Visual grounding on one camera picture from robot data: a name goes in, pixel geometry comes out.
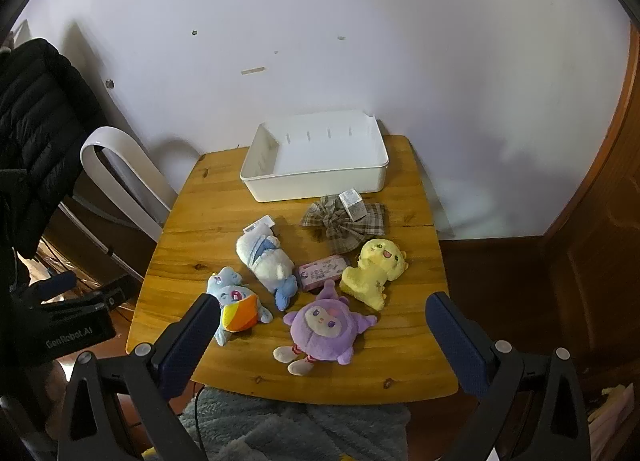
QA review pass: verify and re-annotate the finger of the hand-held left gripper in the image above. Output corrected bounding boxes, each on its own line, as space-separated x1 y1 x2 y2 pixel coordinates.
75 275 142 313
29 271 77 303

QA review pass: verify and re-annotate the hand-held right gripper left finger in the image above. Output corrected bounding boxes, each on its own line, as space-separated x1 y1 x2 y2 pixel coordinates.
57 292 223 461

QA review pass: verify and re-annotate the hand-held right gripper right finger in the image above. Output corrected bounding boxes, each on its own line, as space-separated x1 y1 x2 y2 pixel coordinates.
425 291 593 461

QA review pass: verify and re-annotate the blue pony plush toy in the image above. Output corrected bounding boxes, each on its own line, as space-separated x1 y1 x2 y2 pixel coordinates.
206 266 273 347

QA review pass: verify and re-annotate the yellow plush toy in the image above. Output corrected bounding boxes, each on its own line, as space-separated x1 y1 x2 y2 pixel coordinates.
340 237 407 311

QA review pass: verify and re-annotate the white and blue plush toy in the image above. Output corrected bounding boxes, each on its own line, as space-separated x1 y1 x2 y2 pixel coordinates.
236 215 301 311

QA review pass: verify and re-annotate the purple plush doll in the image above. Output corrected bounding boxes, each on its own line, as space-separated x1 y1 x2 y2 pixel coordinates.
272 281 378 376

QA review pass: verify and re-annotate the pink tissue pack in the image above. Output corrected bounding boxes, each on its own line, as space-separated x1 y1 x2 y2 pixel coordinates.
297 255 348 291

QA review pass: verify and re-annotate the plaid fabric bow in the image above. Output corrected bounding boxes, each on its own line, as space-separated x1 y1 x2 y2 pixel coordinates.
300 194 390 256

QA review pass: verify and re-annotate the small grey cardboard box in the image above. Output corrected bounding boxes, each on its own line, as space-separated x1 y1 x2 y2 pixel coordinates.
338 188 368 222

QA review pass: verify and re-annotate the white plastic storage bin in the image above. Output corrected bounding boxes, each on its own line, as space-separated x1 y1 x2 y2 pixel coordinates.
239 110 390 203

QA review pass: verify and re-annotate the white curved chair back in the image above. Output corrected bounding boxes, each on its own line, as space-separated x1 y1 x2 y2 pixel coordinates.
80 126 173 237

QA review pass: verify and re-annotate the grey fluffy blanket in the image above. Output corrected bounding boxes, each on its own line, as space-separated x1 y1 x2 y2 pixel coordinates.
177 386 412 461

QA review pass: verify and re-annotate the black puffer jacket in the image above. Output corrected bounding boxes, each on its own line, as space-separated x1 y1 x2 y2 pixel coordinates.
0 38 103 262

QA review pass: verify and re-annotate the wooden door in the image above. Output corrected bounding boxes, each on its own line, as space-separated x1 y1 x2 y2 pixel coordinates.
440 21 640 461

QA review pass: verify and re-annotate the pale yellow cloth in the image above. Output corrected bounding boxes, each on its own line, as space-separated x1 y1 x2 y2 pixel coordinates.
587 383 636 442

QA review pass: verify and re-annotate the black cable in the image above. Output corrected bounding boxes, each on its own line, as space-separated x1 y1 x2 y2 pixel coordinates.
193 385 207 449

